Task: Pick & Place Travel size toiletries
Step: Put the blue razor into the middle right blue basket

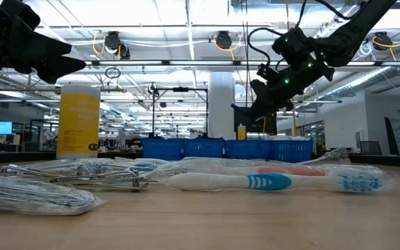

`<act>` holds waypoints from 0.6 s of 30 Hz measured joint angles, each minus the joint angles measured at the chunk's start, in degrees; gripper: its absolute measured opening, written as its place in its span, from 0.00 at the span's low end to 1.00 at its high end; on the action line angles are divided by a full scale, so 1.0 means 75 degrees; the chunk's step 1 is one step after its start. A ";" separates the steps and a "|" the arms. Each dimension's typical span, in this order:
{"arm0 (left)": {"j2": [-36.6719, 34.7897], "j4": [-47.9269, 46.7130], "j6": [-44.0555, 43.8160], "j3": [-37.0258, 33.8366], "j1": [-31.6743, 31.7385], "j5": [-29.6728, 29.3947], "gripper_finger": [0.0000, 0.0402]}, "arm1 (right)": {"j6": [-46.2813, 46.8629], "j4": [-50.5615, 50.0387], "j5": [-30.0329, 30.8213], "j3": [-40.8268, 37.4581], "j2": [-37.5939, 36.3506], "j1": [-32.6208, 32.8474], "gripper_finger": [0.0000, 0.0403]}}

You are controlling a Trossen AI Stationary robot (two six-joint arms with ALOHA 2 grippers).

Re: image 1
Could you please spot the white round column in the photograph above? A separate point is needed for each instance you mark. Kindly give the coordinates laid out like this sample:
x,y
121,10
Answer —
x,y
221,104

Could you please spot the black leaning panel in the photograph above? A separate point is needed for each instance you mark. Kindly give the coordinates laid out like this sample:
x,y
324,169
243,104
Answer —
x,y
391,139

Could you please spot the blue white bagged toothbrush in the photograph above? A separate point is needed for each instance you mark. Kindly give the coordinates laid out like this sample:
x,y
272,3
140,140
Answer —
x,y
203,181

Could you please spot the red white bagged toothbrush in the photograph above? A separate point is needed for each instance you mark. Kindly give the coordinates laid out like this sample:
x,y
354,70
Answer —
x,y
290,171

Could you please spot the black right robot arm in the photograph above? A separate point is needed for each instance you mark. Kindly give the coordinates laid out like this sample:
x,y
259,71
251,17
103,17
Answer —
x,y
352,31

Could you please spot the black rig stand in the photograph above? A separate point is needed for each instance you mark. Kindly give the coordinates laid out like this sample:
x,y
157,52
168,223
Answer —
x,y
181,89

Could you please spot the bagged metal whisks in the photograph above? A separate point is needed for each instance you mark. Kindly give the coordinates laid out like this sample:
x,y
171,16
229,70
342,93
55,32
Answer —
x,y
30,194

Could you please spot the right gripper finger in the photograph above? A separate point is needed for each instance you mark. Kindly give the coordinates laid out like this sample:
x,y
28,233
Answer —
x,y
266,110
245,111

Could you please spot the dark office chair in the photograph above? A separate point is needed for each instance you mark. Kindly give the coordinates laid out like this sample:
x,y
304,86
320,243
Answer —
x,y
370,147

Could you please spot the black flat panel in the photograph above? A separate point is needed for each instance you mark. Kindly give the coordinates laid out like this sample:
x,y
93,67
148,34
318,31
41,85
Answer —
x,y
255,127

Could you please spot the light blue bagged toothbrush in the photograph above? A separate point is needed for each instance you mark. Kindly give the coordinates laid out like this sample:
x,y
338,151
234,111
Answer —
x,y
96,166

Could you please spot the blue plastic bin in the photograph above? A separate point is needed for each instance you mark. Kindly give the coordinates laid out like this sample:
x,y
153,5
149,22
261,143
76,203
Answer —
x,y
205,149
290,151
247,150
163,148

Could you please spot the yellow wipes canister white lid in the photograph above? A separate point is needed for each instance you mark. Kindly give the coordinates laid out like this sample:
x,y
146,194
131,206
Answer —
x,y
78,121

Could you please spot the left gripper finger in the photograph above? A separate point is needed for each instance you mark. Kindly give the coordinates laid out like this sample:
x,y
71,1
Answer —
x,y
61,69
47,47

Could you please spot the teal white bagged toothbrush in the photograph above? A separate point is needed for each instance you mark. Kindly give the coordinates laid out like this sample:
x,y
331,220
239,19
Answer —
x,y
148,166

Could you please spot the long ceiling light bar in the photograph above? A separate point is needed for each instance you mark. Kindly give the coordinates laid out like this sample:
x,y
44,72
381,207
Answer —
x,y
200,63

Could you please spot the black aluminium table frame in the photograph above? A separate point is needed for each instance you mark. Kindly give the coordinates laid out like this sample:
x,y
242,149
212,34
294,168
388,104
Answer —
x,y
19,157

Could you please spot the small yellow bottle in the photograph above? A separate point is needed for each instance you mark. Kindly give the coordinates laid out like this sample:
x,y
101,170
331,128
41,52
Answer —
x,y
241,132

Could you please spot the silver nail clipper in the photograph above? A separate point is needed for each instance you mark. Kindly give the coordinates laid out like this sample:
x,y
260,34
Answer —
x,y
123,172
40,171
116,183

